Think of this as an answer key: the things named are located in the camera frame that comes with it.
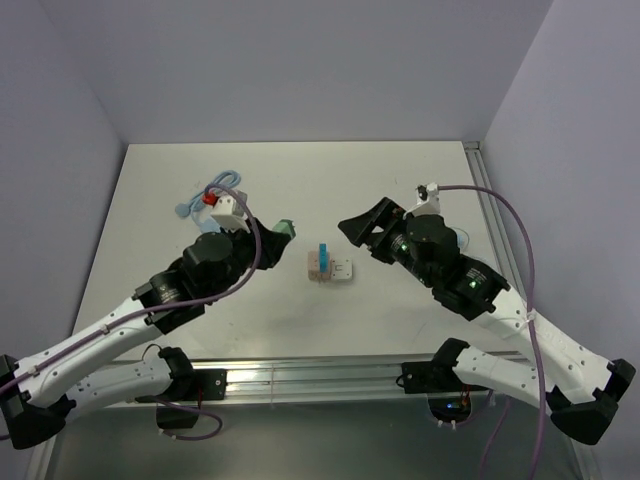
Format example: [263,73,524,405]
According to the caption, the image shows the light blue power cord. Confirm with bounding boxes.
[174,170,242,234]

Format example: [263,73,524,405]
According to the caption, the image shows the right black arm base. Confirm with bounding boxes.
[395,361,493,427]

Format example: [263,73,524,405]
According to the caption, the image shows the blue plug adapter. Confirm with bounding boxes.
[318,243,330,274]

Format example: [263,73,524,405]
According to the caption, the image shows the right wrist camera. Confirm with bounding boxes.
[403,182,441,219]

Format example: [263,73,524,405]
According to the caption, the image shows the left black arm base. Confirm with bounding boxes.
[155,369,227,431]

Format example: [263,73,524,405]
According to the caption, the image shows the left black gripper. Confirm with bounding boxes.
[207,216,290,302]

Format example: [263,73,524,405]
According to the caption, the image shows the light blue charger with cable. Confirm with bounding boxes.
[453,227,470,252]

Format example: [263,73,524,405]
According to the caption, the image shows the green plug adapter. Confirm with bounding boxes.
[272,219,296,240]

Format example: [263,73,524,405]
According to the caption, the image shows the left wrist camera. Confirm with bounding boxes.
[202,191,249,232]

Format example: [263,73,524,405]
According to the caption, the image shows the aluminium front rail frame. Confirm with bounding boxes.
[47,352,596,480]

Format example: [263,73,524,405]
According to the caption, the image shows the aluminium right rail frame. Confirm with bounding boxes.
[463,142,526,299]

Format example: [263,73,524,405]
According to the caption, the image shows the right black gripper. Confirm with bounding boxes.
[337,196,436,287]

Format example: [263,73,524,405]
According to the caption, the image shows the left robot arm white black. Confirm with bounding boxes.
[1,220,296,450]

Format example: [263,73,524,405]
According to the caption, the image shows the pink cube socket adapter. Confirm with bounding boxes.
[307,250,330,282]

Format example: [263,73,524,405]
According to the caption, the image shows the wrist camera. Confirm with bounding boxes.
[202,191,249,232]
[403,182,441,219]

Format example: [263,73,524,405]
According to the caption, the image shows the white plug adapter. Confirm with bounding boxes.
[330,257,354,282]

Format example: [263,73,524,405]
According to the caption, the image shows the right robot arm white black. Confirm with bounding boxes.
[338,198,636,445]

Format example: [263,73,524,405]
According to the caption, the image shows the aluminium rail frame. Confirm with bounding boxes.
[463,142,526,299]
[47,352,596,480]

